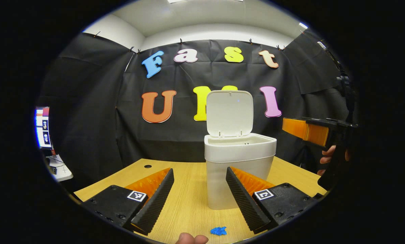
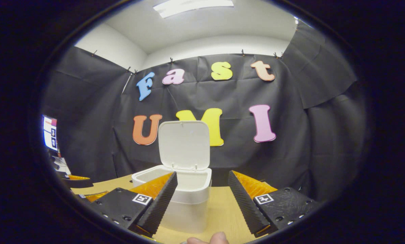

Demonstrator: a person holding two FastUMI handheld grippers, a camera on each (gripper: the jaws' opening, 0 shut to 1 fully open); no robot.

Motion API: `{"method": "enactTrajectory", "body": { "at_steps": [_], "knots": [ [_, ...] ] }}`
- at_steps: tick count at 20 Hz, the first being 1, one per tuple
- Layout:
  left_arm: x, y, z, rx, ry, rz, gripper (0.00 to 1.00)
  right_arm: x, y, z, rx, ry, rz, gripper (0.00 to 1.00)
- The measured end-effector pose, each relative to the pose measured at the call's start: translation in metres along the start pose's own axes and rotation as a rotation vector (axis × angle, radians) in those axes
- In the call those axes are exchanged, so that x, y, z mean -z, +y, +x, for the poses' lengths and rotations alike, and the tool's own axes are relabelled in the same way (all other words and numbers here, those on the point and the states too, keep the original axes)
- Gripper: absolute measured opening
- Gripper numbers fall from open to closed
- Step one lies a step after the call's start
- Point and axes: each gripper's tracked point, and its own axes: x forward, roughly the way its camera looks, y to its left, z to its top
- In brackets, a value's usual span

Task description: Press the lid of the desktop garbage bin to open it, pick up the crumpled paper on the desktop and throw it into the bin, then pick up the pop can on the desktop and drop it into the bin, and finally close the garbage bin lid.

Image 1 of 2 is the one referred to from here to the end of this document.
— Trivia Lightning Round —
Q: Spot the computer monitor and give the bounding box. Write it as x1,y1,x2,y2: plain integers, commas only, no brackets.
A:
35,107,53,149

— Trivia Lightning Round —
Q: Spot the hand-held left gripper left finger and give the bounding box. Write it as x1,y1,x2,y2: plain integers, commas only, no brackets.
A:
81,167,175,237

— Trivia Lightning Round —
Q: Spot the wooden desktop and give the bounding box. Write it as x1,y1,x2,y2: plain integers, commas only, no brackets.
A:
74,158,327,244

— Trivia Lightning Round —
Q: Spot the black backdrop cloth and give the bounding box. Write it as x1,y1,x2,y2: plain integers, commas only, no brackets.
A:
36,29,355,190

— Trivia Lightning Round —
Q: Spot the white desktop garbage bin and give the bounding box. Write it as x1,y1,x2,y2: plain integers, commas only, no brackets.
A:
204,90,277,210

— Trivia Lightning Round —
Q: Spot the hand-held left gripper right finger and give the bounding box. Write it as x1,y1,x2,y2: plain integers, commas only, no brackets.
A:
226,166,320,235

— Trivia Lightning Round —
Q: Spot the black stand pole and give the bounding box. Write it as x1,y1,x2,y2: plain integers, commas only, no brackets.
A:
325,42,357,119

